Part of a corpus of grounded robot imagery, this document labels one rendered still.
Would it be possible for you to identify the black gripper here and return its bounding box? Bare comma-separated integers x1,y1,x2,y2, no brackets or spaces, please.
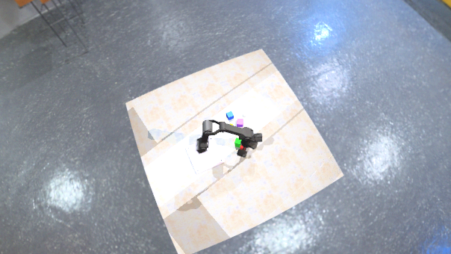
237,140,250,158

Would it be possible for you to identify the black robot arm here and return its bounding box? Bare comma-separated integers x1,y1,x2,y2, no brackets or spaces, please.
196,120,262,155

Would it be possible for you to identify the blue block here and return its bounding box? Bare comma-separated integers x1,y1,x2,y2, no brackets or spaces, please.
226,111,234,120

